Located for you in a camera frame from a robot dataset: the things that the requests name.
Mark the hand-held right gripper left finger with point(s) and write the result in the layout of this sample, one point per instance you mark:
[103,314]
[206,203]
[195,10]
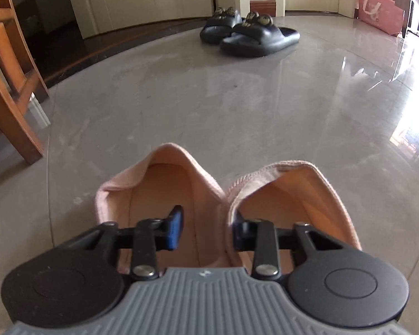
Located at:
[174,230]

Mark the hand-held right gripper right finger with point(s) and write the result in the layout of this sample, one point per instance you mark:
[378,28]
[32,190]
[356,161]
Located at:
[236,235]

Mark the pink fabric slipper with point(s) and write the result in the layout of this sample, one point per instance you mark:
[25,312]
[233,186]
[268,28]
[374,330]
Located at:
[300,195]
[195,188]

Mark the wooden shoe rack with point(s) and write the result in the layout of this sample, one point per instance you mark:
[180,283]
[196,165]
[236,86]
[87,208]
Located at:
[7,76]

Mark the black slipper with charms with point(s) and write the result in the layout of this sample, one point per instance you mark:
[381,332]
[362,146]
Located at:
[258,40]
[216,29]

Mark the cream closet doors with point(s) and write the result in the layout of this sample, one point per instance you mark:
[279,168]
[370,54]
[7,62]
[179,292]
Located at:
[143,0]

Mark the pink paper bag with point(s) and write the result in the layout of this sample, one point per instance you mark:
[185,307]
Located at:
[380,10]

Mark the wooden sideboard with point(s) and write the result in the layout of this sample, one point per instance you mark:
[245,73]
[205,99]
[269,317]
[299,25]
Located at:
[405,3]

